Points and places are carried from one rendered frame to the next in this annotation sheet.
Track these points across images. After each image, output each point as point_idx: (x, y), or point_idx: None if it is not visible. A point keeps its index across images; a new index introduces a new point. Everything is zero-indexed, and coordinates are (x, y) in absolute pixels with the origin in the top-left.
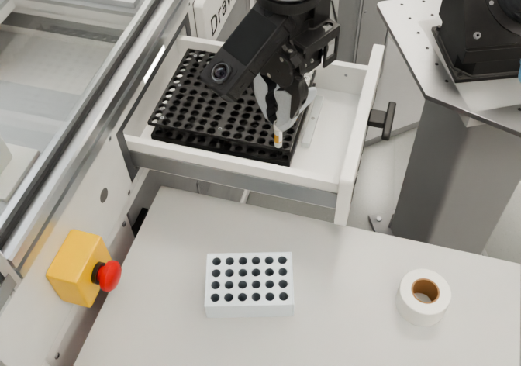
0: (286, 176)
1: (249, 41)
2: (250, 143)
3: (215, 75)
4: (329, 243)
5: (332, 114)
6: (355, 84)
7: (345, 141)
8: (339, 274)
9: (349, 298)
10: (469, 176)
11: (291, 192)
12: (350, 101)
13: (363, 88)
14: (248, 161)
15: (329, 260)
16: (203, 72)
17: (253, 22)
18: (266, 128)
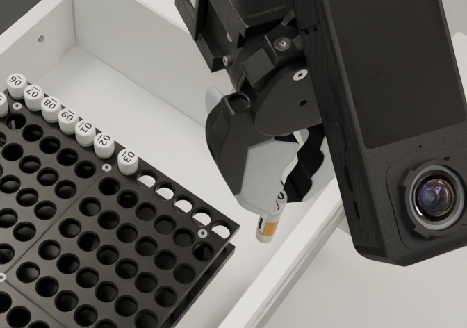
0: (293, 263)
1: (409, 67)
2: (180, 299)
3: (439, 217)
4: (335, 274)
5: (96, 118)
6: (59, 39)
7: (181, 129)
8: (405, 285)
9: (457, 292)
10: None
11: (295, 279)
12: (79, 73)
13: (161, 14)
14: (229, 325)
15: (373, 290)
16: (393, 247)
17: (365, 19)
18: (110, 254)
